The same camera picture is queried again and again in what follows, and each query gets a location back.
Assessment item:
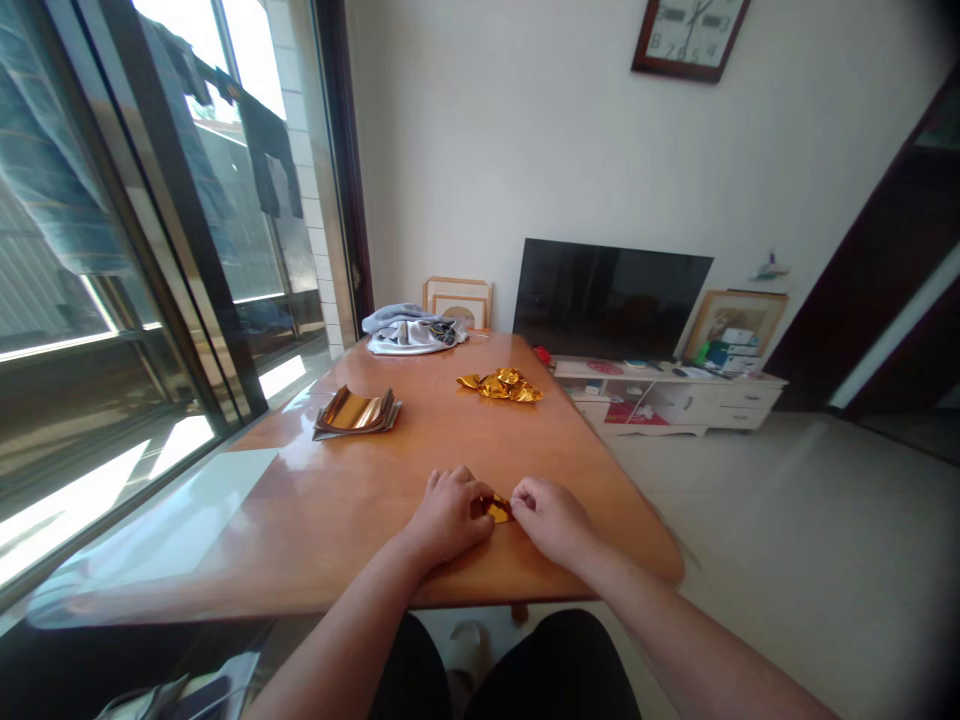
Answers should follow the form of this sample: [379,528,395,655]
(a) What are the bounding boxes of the person's left hand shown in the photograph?
[401,465,497,565]

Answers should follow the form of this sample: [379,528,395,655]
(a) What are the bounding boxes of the small wooden picture frame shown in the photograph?
[423,276,494,333]

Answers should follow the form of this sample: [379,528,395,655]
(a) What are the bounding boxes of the black flat television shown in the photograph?
[512,237,715,363]

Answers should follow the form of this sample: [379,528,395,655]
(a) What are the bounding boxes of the person's legs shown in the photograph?
[365,608,645,720]

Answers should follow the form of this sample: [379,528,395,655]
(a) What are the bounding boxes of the white slipper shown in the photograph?
[448,620,490,680]

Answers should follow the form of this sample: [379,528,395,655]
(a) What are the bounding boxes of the hanging laundry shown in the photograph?
[0,0,305,279]

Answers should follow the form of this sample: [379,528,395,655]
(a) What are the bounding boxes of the large wooden picture frame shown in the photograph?
[686,289,790,363]

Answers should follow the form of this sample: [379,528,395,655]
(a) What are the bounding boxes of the wooden dining table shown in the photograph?
[26,332,685,630]

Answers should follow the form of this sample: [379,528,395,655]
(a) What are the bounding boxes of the stack of gold foil sheets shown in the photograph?
[312,384,403,442]

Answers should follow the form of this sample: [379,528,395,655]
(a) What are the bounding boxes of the sliding glass window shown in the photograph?
[0,0,374,609]

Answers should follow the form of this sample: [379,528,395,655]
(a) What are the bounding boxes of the dark wooden door frame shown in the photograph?
[763,71,960,466]

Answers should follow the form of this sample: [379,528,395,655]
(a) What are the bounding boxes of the dark framed wall clock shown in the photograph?
[630,0,752,85]

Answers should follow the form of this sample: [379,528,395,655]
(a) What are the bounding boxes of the grey and white cloth bundle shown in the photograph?
[362,302,471,357]

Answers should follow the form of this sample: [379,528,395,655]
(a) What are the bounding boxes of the white television cabinet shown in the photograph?
[553,356,789,438]

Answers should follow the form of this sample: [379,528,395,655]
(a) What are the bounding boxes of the pile of folded gold ingots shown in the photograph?
[455,366,544,405]

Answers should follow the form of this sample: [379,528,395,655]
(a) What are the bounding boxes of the gold foil paper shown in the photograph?
[478,491,519,528]

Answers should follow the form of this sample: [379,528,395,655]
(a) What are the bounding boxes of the person's right hand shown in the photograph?
[509,476,601,569]

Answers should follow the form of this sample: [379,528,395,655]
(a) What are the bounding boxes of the stack of small boxes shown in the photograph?
[707,326,763,376]

